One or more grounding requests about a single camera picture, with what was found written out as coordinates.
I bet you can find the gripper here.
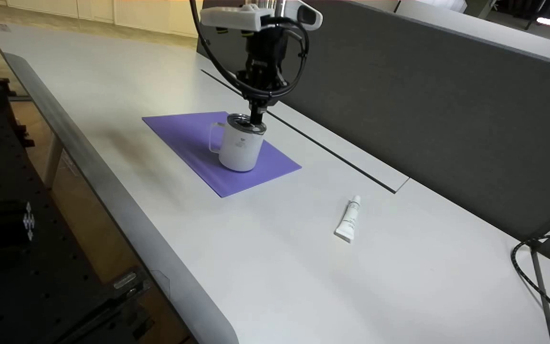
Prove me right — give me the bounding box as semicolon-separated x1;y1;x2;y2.
236;26;289;124

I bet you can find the clear mug lid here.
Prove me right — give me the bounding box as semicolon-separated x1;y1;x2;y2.
227;113;267;136

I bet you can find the white mug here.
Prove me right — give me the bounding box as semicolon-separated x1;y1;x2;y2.
208;113;267;172

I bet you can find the purple mat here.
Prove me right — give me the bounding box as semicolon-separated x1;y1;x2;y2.
142;111;303;198

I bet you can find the white tube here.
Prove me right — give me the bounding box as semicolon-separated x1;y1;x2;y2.
334;195;362;244

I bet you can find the grey divider panel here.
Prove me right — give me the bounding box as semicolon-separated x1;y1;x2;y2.
197;0;550;278

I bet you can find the row of wooden cabinets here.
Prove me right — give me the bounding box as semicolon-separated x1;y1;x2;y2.
0;0;200;38

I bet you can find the white desk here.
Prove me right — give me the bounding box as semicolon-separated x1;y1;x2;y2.
393;0;550;67

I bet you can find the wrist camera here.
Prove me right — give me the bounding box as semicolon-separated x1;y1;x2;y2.
282;0;324;32

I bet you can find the black cable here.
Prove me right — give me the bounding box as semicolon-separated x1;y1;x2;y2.
510;234;550;343

